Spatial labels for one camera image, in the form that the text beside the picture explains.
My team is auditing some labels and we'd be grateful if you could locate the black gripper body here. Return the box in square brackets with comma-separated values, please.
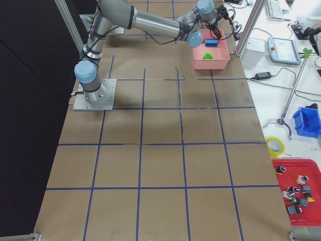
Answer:
[207, 20, 219, 31]

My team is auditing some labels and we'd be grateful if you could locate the blue toy block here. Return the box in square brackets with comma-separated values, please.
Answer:
[205, 39, 219, 48]

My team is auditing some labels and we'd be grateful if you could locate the green toy block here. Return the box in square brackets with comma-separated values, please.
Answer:
[203, 53, 213, 60]

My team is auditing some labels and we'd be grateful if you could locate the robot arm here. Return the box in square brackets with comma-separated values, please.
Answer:
[74, 1, 223, 110]

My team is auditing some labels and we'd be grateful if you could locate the pink plastic box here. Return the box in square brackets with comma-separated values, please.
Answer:
[193, 29, 230, 70]

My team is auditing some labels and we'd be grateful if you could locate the white box device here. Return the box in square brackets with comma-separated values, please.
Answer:
[241, 37, 266, 64]

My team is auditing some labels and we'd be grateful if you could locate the white keyboard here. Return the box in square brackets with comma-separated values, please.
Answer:
[266, 0, 284, 21]

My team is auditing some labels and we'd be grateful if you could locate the black power adapter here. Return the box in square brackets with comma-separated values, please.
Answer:
[254, 72, 272, 80]

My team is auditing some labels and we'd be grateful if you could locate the teach pendant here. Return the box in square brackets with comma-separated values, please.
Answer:
[266, 37, 301, 65]

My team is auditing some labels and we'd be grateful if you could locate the reacher grabber tool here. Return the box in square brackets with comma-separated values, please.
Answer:
[262, 48, 313, 141]

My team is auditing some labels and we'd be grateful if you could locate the blue storage bin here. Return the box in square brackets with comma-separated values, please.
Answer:
[292, 107, 320, 138]

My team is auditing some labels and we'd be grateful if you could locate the yellow tape roll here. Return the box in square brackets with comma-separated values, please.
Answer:
[266, 137, 285, 158]

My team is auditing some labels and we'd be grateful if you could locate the red plastic tray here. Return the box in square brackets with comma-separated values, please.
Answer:
[272, 159, 320, 226]

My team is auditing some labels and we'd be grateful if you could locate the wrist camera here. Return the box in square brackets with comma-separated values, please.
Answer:
[215, 5, 229, 21]

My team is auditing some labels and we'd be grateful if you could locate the aluminium frame post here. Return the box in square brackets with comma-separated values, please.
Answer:
[235, 0, 265, 57]

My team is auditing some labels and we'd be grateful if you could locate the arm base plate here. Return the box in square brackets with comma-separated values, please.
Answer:
[108, 25, 124, 35]
[73, 78, 117, 111]

